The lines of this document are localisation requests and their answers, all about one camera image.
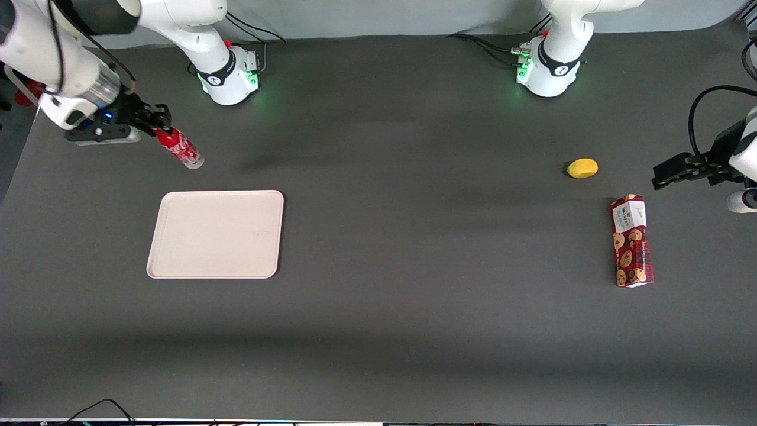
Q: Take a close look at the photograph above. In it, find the red object with white tube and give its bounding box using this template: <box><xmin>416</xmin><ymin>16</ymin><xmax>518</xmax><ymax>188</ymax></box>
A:
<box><xmin>4</xmin><ymin>64</ymin><xmax>47</xmax><ymax>108</ymax></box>

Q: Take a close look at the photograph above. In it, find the black left gripper cable loop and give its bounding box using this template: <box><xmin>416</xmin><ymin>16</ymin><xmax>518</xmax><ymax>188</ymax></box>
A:
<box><xmin>687</xmin><ymin>85</ymin><xmax>757</xmax><ymax>165</ymax></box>

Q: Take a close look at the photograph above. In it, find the red cookie box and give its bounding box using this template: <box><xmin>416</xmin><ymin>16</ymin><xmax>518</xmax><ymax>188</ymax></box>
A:
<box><xmin>610</xmin><ymin>194</ymin><xmax>655</xmax><ymax>288</ymax></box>

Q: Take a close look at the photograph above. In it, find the red coke bottle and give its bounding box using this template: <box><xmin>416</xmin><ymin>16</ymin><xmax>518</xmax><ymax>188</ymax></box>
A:
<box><xmin>154</xmin><ymin>126</ymin><xmax>205</xmax><ymax>170</ymax></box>

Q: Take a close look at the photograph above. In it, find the black left arm base cable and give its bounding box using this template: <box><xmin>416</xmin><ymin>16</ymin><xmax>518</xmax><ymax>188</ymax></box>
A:
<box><xmin>446</xmin><ymin>13</ymin><xmax>554</xmax><ymax>67</ymax></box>

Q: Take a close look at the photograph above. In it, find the yellow lemon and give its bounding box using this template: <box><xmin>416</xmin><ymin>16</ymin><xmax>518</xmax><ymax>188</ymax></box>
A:
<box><xmin>567</xmin><ymin>158</ymin><xmax>599</xmax><ymax>179</ymax></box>

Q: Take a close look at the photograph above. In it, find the beige plastic tray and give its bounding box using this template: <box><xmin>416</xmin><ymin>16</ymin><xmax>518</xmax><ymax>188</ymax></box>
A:
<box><xmin>146</xmin><ymin>190</ymin><xmax>284</xmax><ymax>279</ymax></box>

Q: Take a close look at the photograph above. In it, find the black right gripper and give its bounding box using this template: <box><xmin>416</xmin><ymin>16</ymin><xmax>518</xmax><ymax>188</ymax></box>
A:
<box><xmin>89</xmin><ymin>92</ymin><xmax>173</xmax><ymax>139</ymax></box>

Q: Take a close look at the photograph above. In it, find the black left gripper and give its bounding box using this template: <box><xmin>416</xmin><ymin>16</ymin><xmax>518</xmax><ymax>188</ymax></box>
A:
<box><xmin>652</xmin><ymin>120</ymin><xmax>745</xmax><ymax>191</ymax></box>

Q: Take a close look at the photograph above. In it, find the black arm base cable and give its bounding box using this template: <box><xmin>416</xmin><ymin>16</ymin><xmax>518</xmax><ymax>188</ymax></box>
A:
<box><xmin>188</xmin><ymin>8</ymin><xmax>287</xmax><ymax>76</ymax></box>
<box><xmin>446</xmin><ymin>13</ymin><xmax>554</xmax><ymax>67</ymax></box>

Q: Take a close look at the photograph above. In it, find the black cable at frame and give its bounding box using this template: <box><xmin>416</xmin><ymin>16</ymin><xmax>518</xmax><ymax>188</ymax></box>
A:
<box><xmin>742</xmin><ymin>38</ymin><xmax>757</xmax><ymax>83</ymax></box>

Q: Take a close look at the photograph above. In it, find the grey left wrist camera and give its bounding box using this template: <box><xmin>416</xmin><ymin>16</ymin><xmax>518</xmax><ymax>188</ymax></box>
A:
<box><xmin>727</xmin><ymin>188</ymin><xmax>757</xmax><ymax>214</ymax></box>

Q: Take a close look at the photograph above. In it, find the black right arm base cable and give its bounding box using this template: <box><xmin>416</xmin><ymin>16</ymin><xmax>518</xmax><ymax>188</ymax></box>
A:
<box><xmin>188</xmin><ymin>8</ymin><xmax>287</xmax><ymax>76</ymax></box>

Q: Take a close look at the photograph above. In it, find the thin black table-edge cable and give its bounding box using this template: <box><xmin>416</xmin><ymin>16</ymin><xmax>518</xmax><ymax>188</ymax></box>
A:
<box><xmin>58</xmin><ymin>399</ymin><xmax>138</xmax><ymax>426</ymax></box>

